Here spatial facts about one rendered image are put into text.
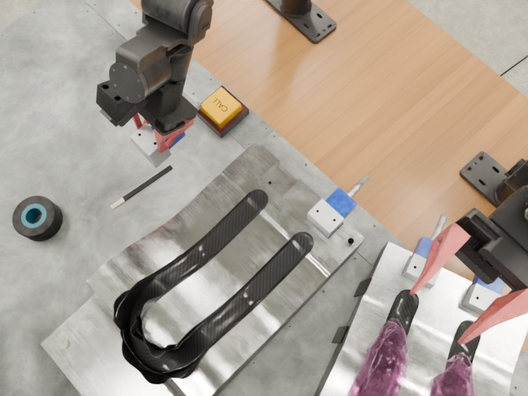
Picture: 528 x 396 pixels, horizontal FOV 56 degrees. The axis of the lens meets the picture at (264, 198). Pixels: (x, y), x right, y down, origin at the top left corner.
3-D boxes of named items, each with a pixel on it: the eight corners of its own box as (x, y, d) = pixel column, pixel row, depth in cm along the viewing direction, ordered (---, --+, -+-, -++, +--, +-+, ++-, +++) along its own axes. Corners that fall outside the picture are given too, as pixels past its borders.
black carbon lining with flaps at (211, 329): (256, 188, 88) (254, 166, 79) (322, 250, 84) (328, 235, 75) (104, 329, 81) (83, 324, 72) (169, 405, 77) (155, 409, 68)
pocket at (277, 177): (278, 167, 91) (279, 159, 88) (299, 186, 90) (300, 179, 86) (261, 184, 90) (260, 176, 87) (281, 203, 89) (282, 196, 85)
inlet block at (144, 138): (192, 102, 89) (188, 86, 84) (211, 119, 88) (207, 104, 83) (137, 149, 87) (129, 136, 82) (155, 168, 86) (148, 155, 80)
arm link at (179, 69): (166, 97, 70) (174, 56, 64) (133, 75, 70) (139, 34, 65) (193, 76, 74) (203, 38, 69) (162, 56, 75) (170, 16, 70)
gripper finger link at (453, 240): (461, 329, 45) (528, 261, 46) (403, 271, 47) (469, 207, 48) (438, 333, 51) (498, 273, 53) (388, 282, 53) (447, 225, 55)
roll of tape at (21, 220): (27, 248, 92) (18, 243, 89) (16, 211, 95) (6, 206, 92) (68, 230, 93) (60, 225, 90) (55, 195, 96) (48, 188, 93)
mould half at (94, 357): (258, 159, 98) (255, 127, 85) (357, 250, 91) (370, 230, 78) (55, 346, 87) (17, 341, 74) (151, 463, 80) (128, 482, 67)
